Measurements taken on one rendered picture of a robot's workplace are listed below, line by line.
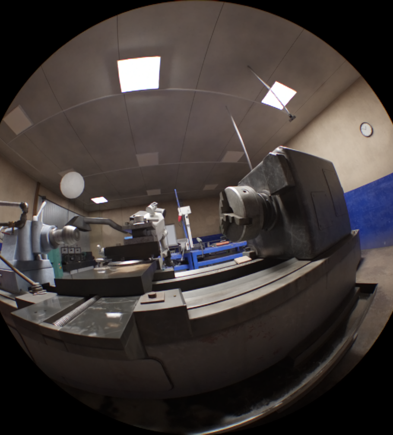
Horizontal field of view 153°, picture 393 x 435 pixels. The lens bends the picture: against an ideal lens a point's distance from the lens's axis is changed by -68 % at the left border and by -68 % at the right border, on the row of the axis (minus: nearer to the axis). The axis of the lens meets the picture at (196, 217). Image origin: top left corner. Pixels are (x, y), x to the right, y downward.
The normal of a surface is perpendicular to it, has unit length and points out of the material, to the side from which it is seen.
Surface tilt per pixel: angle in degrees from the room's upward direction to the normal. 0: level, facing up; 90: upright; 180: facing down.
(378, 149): 90
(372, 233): 90
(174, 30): 180
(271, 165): 90
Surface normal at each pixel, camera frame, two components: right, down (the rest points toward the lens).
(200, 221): 0.20, -0.20
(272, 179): -0.97, 0.12
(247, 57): 0.16, 0.97
